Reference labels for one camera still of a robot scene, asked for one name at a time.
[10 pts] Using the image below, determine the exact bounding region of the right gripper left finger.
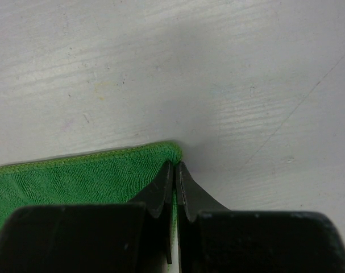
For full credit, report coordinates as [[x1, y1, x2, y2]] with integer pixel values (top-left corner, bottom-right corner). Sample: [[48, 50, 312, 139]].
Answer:
[[130, 160, 173, 218]]

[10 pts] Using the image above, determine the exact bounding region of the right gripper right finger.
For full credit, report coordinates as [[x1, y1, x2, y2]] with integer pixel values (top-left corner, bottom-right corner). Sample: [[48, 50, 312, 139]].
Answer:
[[175, 162, 229, 223]]

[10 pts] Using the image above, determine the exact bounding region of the green towel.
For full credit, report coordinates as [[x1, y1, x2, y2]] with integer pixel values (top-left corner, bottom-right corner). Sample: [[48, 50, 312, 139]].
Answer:
[[0, 142, 182, 272]]

